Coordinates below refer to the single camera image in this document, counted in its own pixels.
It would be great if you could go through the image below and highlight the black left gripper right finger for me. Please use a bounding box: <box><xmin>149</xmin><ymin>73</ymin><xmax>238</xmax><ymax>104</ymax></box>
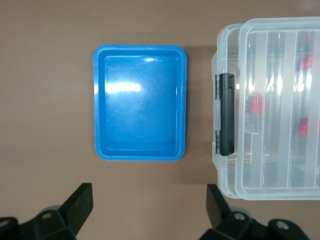
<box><xmin>199</xmin><ymin>183</ymin><xmax>311</xmax><ymax>240</ymax></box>

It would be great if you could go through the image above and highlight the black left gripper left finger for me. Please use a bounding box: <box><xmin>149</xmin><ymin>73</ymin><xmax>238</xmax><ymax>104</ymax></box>
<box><xmin>0</xmin><ymin>182</ymin><xmax>94</xmax><ymax>240</ymax></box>

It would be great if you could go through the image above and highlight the clear plastic box lid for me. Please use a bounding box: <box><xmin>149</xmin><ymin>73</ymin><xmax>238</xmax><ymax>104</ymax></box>
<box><xmin>237</xmin><ymin>16</ymin><xmax>320</xmax><ymax>201</ymax></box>

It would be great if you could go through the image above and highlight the clear plastic storage box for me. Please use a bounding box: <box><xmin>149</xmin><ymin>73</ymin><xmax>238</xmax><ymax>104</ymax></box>
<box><xmin>210</xmin><ymin>23</ymin><xmax>320</xmax><ymax>200</ymax></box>

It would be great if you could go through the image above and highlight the blue plastic tray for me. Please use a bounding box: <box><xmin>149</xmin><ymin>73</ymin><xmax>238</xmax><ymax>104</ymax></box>
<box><xmin>93</xmin><ymin>44</ymin><xmax>189</xmax><ymax>163</ymax></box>

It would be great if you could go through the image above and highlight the black box latch handle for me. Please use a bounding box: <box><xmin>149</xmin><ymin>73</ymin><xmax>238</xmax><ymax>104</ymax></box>
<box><xmin>214</xmin><ymin>72</ymin><xmax>236</xmax><ymax>157</ymax></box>

